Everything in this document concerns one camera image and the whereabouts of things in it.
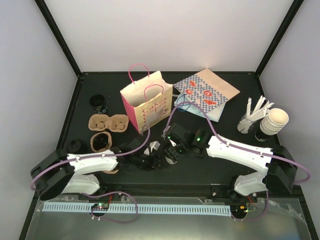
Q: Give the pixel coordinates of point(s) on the black open coffee cup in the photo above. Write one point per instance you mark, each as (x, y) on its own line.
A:
(98, 103)

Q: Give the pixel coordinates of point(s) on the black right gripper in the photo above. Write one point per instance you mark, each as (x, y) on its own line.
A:
(171, 152)

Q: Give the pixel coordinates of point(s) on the black coffee cup with lid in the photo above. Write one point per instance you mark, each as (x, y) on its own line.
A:
(75, 147)

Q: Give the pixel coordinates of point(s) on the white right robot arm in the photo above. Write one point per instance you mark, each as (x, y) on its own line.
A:
(274, 168)

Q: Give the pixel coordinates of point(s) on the light blue paper bag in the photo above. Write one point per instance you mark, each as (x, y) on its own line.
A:
(213, 115)

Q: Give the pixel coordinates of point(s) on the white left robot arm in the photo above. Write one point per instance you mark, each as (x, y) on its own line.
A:
(70, 173)

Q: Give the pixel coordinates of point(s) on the cream pink Cakes paper bag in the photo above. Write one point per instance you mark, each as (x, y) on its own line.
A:
(148, 100)

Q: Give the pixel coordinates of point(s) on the blue checkered bakery paper bag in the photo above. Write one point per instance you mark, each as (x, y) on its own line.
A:
(206, 89)

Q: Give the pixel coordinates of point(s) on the tall white paper cup stack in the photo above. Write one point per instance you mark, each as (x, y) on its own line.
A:
(274, 121)

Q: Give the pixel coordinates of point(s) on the white slotted cable rail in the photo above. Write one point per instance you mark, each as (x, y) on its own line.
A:
(121, 208)

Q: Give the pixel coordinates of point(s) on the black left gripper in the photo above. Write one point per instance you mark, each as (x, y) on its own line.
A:
(154, 163)

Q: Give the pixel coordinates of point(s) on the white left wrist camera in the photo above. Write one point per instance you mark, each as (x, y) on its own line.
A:
(153, 146)

